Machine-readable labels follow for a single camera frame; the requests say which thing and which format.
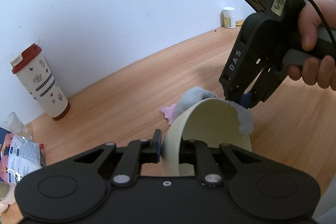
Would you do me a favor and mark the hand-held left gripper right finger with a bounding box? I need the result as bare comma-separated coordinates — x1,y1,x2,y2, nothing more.
179,139,267,187

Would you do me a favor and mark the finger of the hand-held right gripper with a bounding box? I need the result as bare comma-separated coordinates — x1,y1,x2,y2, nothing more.
249,65,285,109
238,91,252,109

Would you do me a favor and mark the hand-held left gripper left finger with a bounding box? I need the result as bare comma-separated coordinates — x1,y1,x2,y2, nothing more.
72,129,163,186

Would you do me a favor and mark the pale yellow bowl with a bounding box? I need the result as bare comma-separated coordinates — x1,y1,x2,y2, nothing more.
161,98,252,177

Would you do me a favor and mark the grey and pink cloth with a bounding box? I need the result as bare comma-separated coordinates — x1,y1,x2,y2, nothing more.
161,86,255,136

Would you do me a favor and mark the person's right hand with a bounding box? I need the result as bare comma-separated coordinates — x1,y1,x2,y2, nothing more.
287,0,336,90

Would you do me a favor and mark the white pill bottle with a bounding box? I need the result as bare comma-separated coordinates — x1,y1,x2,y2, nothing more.
223,7,236,29

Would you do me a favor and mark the white tumbler with red lid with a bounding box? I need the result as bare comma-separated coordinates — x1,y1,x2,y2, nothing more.
10,43,71,121

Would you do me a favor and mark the blue and white plastic packet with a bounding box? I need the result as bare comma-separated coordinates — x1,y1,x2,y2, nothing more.
0,132,47,185

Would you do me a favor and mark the clear glass cup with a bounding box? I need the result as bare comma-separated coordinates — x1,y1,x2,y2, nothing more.
0,112,34,141

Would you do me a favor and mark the glass kettle with cream lid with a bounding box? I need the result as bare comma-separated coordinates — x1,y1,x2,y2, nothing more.
0,181,17,206

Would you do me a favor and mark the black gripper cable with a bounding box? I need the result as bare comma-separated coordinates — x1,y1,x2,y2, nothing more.
271,0,336,44

